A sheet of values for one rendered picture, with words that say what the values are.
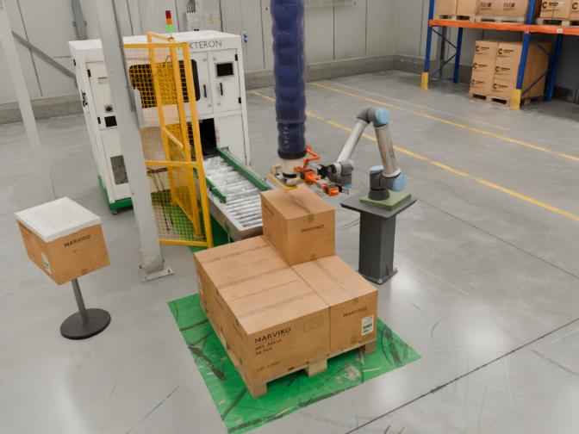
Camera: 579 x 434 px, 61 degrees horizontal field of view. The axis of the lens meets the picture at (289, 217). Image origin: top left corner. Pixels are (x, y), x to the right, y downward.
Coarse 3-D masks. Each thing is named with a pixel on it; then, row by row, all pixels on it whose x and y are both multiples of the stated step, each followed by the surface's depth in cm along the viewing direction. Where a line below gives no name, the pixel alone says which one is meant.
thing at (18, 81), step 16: (0, 16) 522; (0, 32) 527; (16, 64) 544; (16, 80) 550; (16, 96) 556; (32, 112) 569; (32, 128) 575; (32, 144) 581; (48, 176) 602; (48, 192) 610
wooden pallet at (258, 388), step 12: (204, 312) 418; (216, 324) 384; (228, 348) 373; (348, 348) 355; (360, 348) 370; (372, 348) 366; (312, 360) 342; (324, 360) 348; (240, 372) 351; (288, 372) 336; (312, 372) 347; (252, 384) 325; (264, 384) 330; (252, 396) 331
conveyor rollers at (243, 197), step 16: (208, 160) 622; (224, 160) 614; (208, 176) 571; (224, 176) 570; (240, 176) 561; (224, 192) 519; (240, 192) 518; (256, 192) 516; (240, 208) 482; (256, 208) 480; (240, 224) 448; (256, 224) 454
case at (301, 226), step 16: (272, 192) 411; (288, 192) 410; (304, 192) 408; (272, 208) 390; (288, 208) 380; (304, 208) 379; (320, 208) 378; (272, 224) 398; (288, 224) 365; (304, 224) 370; (320, 224) 376; (272, 240) 407; (288, 240) 370; (304, 240) 376; (320, 240) 382; (288, 256) 378; (304, 256) 382; (320, 256) 388
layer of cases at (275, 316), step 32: (224, 256) 398; (256, 256) 396; (224, 288) 355; (256, 288) 353; (288, 288) 352; (320, 288) 350; (352, 288) 348; (224, 320) 358; (256, 320) 320; (288, 320) 319; (320, 320) 331; (352, 320) 346; (256, 352) 316; (288, 352) 329; (320, 352) 343
